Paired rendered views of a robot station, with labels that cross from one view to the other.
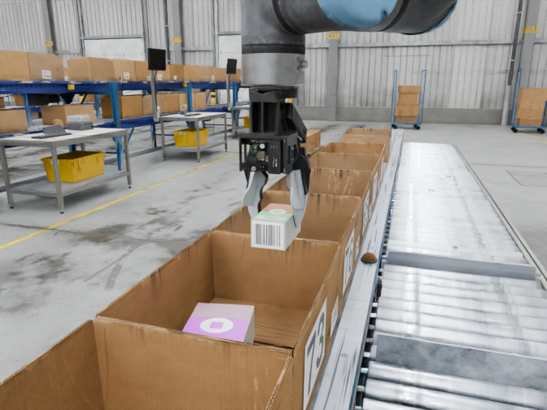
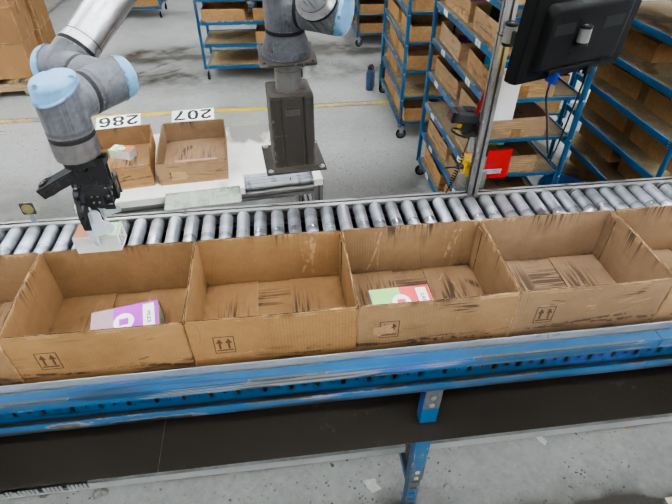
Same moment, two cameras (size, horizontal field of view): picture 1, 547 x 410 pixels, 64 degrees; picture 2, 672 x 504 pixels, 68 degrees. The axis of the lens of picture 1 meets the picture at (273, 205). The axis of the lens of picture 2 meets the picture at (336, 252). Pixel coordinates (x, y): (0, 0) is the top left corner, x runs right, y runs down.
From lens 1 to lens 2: 1.30 m
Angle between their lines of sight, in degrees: 97
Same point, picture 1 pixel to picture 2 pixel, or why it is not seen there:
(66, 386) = (217, 337)
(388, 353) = not seen: hidden behind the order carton
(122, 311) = (157, 331)
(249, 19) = (83, 119)
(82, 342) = (197, 327)
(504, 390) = not seen: hidden behind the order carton
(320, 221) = not seen: outside the picture
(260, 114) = (96, 172)
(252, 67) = (94, 146)
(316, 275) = (46, 286)
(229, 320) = (115, 317)
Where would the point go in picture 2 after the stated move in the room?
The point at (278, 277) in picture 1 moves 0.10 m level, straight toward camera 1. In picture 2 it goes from (38, 314) to (81, 303)
